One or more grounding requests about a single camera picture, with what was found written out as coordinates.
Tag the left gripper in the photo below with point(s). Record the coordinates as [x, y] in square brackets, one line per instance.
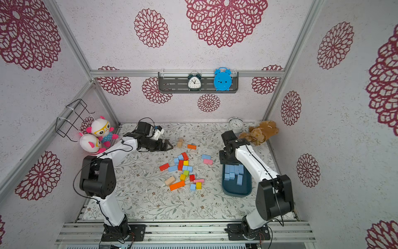
[160, 148]

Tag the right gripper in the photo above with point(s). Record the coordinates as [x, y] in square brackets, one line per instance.
[226, 158]

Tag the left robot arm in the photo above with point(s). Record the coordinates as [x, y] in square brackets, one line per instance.
[98, 179]

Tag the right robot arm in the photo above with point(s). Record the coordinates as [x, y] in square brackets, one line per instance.
[274, 192]

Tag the red block left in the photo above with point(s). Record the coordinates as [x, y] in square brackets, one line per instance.
[164, 167]

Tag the long red block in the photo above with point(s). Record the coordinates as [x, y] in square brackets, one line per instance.
[185, 156]

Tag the orange flat block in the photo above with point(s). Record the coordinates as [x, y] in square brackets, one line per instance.
[190, 146]

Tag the dark teal plastic tray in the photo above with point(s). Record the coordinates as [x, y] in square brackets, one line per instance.
[236, 181]

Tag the brown teddy bear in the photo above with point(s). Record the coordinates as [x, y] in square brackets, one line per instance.
[261, 133]

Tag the natural wood long block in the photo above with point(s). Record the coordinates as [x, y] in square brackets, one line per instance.
[170, 181]

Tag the yellow block lower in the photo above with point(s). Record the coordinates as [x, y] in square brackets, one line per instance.
[198, 185]

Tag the long orange block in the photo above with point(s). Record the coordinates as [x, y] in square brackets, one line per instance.
[177, 185]

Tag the dark green alarm clock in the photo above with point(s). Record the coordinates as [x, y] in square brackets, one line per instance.
[195, 82]

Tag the white plush with glasses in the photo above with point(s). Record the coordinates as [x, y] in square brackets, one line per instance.
[102, 129]

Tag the blue alarm clock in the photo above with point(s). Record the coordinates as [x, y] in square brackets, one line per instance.
[222, 79]

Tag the white pink plush toy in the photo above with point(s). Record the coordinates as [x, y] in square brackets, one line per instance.
[91, 144]

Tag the grey wall shelf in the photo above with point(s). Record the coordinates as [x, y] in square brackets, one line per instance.
[178, 83]

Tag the black wire basket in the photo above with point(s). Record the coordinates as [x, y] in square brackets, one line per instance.
[76, 122]

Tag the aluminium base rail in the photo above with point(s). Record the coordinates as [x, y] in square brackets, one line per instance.
[189, 232]

